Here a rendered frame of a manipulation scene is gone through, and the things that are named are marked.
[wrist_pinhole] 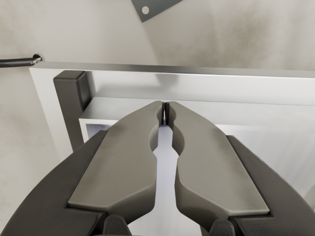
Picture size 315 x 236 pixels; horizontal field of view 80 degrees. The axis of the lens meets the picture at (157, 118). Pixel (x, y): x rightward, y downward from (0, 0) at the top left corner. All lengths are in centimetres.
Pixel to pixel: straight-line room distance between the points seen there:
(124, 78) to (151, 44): 89
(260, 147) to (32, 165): 172
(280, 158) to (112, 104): 17
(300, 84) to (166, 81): 11
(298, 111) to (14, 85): 137
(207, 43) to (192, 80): 91
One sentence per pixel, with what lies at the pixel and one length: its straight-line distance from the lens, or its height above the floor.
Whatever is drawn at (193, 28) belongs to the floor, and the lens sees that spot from 104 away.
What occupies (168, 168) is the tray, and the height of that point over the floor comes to 88.
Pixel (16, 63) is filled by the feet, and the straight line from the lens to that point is 121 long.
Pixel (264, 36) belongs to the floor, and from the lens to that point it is 115.
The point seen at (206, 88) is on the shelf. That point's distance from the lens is 16.
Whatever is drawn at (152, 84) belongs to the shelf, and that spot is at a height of 88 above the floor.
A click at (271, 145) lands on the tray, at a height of 88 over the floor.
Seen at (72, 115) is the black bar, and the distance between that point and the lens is 16.
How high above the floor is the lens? 103
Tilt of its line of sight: 58 degrees down
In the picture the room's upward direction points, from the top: 177 degrees counter-clockwise
